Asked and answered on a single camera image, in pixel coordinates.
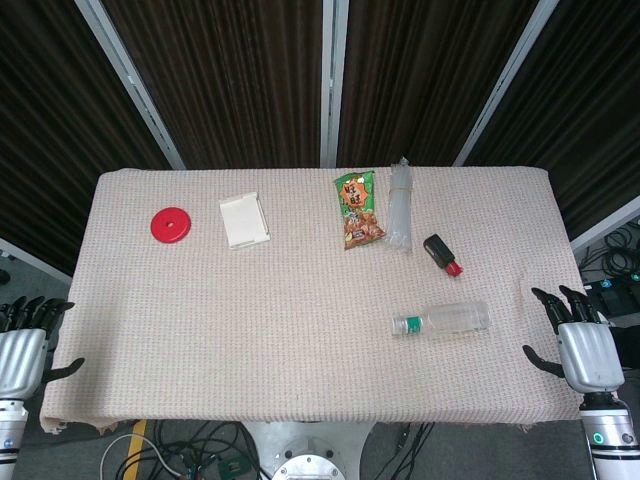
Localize red round disc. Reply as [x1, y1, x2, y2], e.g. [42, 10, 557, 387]
[150, 206, 194, 245]

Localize white shallow box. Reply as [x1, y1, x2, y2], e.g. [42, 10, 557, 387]
[218, 192, 273, 250]

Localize clear plastic strip bundle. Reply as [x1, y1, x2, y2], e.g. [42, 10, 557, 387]
[384, 156, 416, 255]

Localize green snack bag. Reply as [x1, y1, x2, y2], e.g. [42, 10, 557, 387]
[333, 169, 387, 252]

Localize aluminium partition post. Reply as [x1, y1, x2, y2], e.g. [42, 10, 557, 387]
[74, 0, 187, 170]
[453, 0, 561, 167]
[319, 0, 350, 168]

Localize clear plastic bottle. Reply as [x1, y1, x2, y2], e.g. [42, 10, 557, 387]
[390, 301, 491, 339]

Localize black cable heap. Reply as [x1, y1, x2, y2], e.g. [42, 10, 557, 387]
[581, 222, 640, 282]

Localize black floor cable tangle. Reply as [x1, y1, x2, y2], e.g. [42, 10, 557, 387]
[388, 422, 437, 480]
[143, 419, 262, 480]

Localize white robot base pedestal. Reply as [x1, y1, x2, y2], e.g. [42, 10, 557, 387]
[239, 419, 377, 480]

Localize white floor cable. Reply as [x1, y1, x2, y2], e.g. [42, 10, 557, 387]
[98, 431, 187, 480]

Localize black power strip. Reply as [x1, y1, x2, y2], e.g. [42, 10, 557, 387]
[583, 277, 640, 326]

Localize beige woven tablecloth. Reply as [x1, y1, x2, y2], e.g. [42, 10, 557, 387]
[38, 166, 594, 434]

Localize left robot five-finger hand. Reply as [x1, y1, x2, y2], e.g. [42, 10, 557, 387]
[0, 295, 85, 400]

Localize green circuit board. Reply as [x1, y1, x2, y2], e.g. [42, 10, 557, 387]
[216, 456, 247, 479]

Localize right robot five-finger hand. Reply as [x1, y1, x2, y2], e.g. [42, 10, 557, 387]
[522, 284, 625, 395]

